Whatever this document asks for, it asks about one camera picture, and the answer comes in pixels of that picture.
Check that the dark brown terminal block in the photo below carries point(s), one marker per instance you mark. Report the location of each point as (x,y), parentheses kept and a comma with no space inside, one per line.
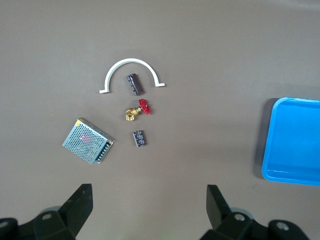
(139,138)

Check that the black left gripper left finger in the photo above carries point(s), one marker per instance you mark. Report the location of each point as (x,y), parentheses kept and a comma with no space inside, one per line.
(75,207)

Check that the metal mesh power supply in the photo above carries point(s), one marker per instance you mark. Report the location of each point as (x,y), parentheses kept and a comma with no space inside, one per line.
(85,140)

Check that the brass valve with red handwheel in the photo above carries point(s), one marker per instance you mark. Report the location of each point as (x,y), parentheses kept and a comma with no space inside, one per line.
(145,107)

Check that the white half-round pipe clamp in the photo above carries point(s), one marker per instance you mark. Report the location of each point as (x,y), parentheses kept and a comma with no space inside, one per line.
(130,60)

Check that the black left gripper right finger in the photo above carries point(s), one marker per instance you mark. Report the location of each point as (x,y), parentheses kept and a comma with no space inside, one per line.
(220,212)

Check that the blue plastic tray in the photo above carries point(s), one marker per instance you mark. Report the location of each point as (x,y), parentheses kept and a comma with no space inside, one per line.
(295,140)

